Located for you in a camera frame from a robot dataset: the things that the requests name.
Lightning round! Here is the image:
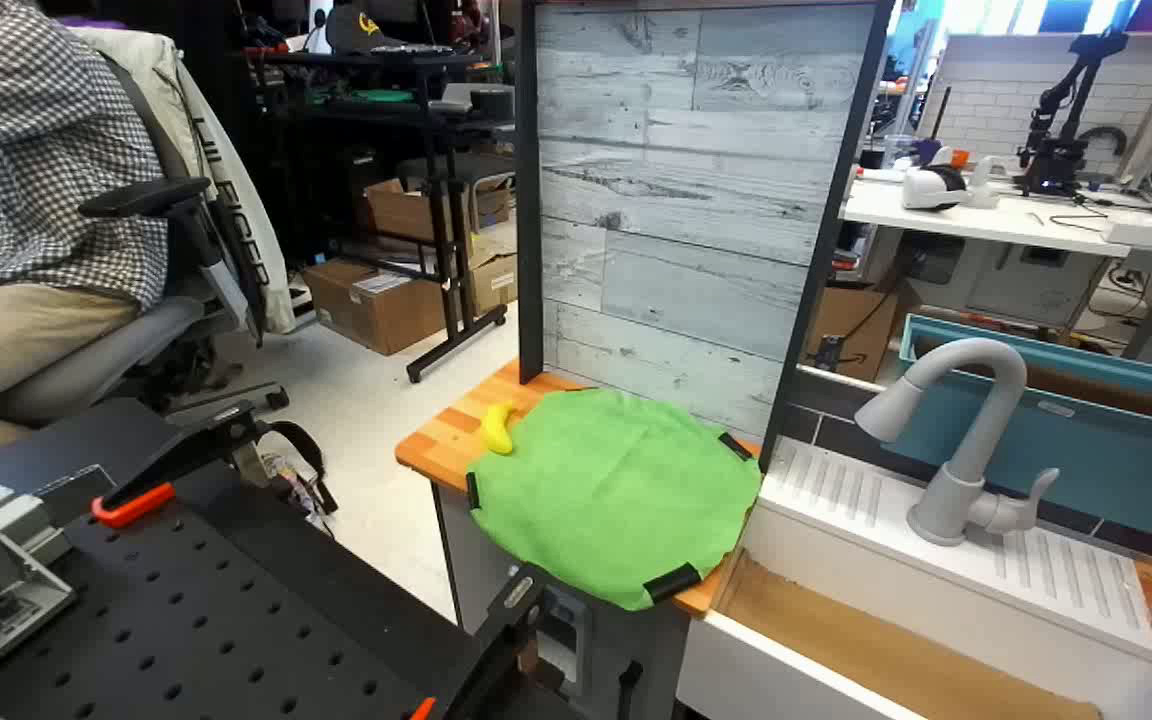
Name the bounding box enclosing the green towel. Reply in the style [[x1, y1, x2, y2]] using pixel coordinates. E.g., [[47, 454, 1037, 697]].
[[465, 386, 770, 616]]

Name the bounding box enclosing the small yellow toy fruit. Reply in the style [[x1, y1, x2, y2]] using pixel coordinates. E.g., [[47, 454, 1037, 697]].
[[477, 401, 526, 460]]

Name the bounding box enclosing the wooden butcher block countertop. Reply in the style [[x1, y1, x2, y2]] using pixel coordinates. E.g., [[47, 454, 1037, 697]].
[[392, 359, 743, 620]]

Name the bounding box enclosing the tall cardboard box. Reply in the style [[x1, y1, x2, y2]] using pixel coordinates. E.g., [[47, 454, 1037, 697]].
[[362, 168, 520, 321]]

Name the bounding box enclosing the grey wood plank backdrop panel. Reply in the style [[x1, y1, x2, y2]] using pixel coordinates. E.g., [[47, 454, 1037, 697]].
[[512, 0, 900, 472]]

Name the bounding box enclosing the flat cardboard box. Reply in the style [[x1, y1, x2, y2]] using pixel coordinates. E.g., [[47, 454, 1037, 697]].
[[296, 258, 456, 359]]

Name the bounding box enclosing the black metal desk stand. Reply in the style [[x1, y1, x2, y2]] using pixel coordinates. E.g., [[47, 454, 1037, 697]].
[[244, 38, 526, 389]]

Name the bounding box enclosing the brown cardboard box behind panel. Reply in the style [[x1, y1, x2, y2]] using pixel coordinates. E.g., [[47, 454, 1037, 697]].
[[801, 283, 910, 386]]

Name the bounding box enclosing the grey cabinet under countertop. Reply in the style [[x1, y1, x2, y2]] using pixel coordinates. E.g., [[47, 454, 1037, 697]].
[[427, 475, 697, 720]]

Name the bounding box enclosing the white sink unit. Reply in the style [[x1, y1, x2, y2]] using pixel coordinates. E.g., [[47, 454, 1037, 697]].
[[672, 432, 1152, 720]]

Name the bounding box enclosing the white device on lab table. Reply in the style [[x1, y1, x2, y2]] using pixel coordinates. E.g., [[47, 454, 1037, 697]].
[[897, 165, 969, 215]]

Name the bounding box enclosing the white jacket on chair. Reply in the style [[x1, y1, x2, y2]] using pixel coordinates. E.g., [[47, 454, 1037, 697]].
[[73, 24, 306, 340]]

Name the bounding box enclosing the grey kitchen faucet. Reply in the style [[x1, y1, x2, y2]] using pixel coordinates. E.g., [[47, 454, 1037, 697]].
[[853, 335, 1063, 552]]

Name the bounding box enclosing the grey office chair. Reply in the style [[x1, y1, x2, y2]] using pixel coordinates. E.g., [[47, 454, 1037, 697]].
[[0, 52, 287, 432]]

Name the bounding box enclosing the long white lab table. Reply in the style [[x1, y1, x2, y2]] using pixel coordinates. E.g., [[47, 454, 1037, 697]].
[[837, 165, 1152, 273]]

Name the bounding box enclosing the teal plastic bin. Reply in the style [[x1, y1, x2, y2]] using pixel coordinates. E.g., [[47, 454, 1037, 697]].
[[890, 310, 1152, 548]]

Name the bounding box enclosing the person in checkered shirt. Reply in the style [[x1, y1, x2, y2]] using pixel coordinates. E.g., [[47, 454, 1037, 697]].
[[0, 0, 178, 472]]

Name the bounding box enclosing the black clamp with orange handle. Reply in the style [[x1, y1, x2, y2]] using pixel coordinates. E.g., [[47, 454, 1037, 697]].
[[404, 565, 553, 720], [84, 380, 345, 535]]

